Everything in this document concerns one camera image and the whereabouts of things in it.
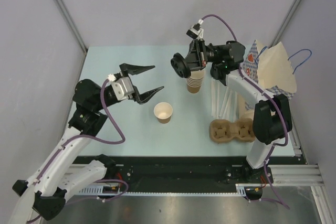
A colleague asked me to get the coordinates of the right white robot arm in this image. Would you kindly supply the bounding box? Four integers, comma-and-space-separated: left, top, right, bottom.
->
171, 39, 292, 183

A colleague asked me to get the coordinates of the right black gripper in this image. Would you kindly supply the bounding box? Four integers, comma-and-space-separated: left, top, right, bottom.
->
177, 38, 225, 72

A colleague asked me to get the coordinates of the blue checkered paper bag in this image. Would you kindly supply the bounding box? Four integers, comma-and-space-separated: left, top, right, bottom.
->
241, 40, 302, 100

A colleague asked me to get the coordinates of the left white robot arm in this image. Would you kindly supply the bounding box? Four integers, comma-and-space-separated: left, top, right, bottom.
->
9, 63, 163, 223

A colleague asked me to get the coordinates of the stack of brown paper cups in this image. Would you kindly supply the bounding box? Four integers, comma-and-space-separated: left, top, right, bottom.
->
186, 70, 205, 94

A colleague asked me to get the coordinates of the brown cardboard cup carrier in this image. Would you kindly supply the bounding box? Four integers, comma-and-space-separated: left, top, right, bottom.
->
209, 119, 256, 144

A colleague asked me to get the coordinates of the single brown paper cup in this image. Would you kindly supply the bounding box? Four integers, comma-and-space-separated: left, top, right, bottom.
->
153, 102, 173, 124

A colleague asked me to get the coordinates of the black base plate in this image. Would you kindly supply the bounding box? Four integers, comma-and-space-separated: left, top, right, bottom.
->
70, 155, 307, 186

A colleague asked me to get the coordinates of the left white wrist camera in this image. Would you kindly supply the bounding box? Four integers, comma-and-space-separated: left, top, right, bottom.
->
108, 74, 134, 101

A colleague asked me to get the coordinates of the white cable duct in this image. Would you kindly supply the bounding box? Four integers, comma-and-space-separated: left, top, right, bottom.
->
76, 184, 246, 197

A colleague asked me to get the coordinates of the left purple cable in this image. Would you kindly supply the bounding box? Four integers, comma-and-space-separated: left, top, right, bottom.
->
26, 77, 129, 222

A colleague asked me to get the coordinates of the white wrapped straw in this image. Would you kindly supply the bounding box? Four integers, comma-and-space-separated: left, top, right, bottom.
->
215, 81, 221, 119
219, 87, 230, 119
222, 90, 238, 121
211, 79, 216, 117

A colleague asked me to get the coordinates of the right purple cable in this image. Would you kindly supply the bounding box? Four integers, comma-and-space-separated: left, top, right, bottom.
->
199, 14, 291, 210

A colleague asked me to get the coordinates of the purple cable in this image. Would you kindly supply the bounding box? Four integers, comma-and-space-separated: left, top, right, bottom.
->
26, 77, 129, 222
199, 14, 291, 210

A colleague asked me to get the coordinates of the black cup lid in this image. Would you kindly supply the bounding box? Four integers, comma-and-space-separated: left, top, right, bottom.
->
170, 53, 191, 78

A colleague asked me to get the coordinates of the stack of black lids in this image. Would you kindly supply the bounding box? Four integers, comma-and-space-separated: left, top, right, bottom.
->
210, 63, 226, 81

